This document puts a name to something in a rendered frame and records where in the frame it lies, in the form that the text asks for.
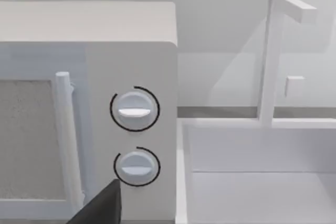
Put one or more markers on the small white microwave knob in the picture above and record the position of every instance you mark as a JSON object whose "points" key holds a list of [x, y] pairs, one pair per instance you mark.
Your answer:
{"points": [[136, 167]]}

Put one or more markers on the large white microwave knob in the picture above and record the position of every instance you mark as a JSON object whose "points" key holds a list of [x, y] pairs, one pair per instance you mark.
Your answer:
{"points": [[134, 109]]}

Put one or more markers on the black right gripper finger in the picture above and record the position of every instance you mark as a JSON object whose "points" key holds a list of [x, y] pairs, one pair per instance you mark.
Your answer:
{"points": [[105, 205]]}

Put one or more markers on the tall white tap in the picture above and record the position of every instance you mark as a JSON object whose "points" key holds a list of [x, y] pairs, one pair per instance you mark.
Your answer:
{"points": [[273, 58]]}

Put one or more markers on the pale microwave oven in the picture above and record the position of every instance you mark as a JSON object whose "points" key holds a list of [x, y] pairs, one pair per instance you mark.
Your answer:
{"points": [[147, 58]]}

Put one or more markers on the white sink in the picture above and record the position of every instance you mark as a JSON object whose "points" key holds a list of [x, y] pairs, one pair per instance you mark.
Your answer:
{"points": [[257, 171]]}

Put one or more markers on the microwave oven door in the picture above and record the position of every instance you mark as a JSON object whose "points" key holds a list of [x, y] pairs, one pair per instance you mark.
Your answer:
{"points": [[39, 129]]}

